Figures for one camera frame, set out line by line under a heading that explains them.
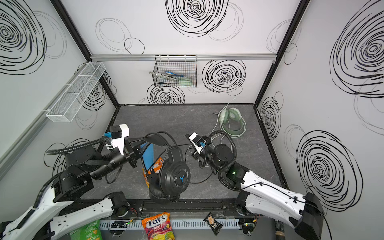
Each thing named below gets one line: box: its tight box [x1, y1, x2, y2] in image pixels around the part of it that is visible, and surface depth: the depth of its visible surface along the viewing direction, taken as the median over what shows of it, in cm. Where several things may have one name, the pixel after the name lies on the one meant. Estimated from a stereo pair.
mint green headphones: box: [219, 107, 245, 136], surface depth 107 cm
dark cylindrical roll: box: [275, 220, 286, 240], surface depth 67 cm
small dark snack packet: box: [203, 211, 223, 236], surface depth 70 cm
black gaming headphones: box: [143, 136, 191, 204], surface depth 42 cm
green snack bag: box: [69, 219, 102, 240], surface depth 65 cm
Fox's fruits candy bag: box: [141, 212, 175, 240], surface depth 68 cm
